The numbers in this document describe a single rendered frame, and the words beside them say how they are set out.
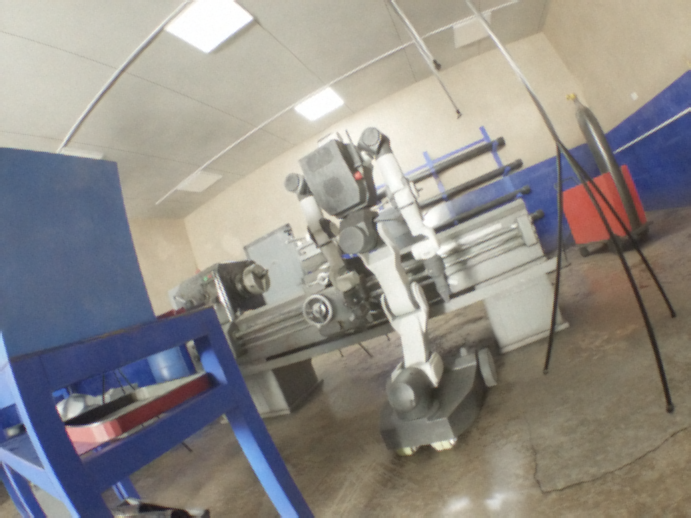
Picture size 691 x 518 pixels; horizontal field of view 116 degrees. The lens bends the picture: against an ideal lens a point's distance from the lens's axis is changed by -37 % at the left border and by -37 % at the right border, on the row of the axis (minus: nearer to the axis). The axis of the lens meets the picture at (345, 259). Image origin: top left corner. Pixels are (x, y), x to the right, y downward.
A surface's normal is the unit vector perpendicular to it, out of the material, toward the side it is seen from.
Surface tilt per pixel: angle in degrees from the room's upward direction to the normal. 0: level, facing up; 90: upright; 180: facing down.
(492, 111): 90
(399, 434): 90
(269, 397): 90
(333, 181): 105
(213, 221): 90
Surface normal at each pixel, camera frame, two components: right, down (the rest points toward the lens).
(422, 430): -0.42, 0.11
